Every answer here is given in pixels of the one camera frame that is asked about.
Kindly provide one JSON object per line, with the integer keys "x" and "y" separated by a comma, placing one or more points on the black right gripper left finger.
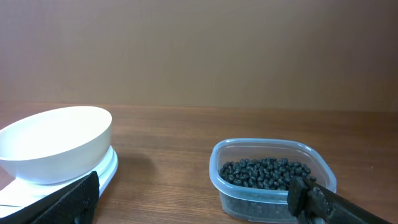
{"x": 75, "y": 203}

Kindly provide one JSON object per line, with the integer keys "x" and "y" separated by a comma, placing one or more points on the clear plastic container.
{"x": 267, "y": 206}

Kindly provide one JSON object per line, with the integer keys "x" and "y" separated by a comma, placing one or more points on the black beans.
{"x": 269, "y": 173}

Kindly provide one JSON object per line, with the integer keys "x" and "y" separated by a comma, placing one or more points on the white bowl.
{"x": 56, "y": 145}

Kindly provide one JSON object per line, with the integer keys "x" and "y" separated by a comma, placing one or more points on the white digital kitchen scale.
{"x": 20, "y": 194}

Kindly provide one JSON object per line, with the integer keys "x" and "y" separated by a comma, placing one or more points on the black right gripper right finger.
{"x": 309, "y": 202}

